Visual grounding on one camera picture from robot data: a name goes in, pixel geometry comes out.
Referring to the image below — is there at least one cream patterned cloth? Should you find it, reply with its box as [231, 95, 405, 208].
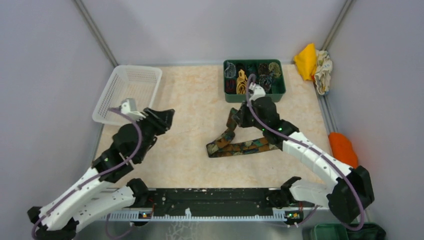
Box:
[314, 49, 333, 96]

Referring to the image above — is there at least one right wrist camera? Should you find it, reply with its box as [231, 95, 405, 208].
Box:
[247, 82, 266, 101]

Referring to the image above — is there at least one yellow cloth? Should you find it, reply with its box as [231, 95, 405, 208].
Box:
[293, 43, 317, 82]

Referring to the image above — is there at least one orange cloth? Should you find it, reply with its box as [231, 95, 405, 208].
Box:
[328, 132, 359, 169]

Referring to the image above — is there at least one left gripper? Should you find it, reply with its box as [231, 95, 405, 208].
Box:
[132, 106, 176, 162]

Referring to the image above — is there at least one brown green patterned tie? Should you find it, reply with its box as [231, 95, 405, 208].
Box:
[205, 108, 278, 158]

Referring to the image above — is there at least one green bin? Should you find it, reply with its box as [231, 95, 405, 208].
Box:
[308, 222, 387, 240]

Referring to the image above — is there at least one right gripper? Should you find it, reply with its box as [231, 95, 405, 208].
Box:
[232, 100, 267, 132]

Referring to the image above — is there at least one grey rolled tie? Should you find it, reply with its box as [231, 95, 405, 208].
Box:
[224, 61, 236, 79]

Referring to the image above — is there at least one green compartment tray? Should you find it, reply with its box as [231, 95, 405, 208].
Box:
[223, 59, 286, 103]

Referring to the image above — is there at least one yellow rolled tie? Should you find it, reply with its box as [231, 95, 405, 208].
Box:
[236, 69, 248, 95]

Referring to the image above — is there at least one red dark rolled tie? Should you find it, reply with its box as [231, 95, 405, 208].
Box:
[224, 78, 237, 95]

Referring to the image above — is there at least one olive rolled tie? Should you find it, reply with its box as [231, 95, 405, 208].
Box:
[268, 62, 282, 79]

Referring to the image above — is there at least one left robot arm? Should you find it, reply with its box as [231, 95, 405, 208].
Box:
[27, 107, 175, 240]

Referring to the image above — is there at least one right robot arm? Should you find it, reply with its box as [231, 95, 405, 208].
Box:
[233, 96, 375, 224]

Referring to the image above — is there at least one white plastic basket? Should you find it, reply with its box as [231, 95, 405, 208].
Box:
[92, 65, 163, 126]

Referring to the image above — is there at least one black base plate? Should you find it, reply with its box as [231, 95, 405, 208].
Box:
[131, 188, 313, 219]

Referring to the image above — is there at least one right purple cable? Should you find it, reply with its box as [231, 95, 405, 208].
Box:
[245, 73, 365, 232]

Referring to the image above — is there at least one aluminium frame rail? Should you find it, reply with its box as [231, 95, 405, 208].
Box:
[67, 187, 369, 222]

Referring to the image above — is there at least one blue patterned rolled tie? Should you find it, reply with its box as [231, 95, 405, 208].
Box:
[259, 74, 272, 94]

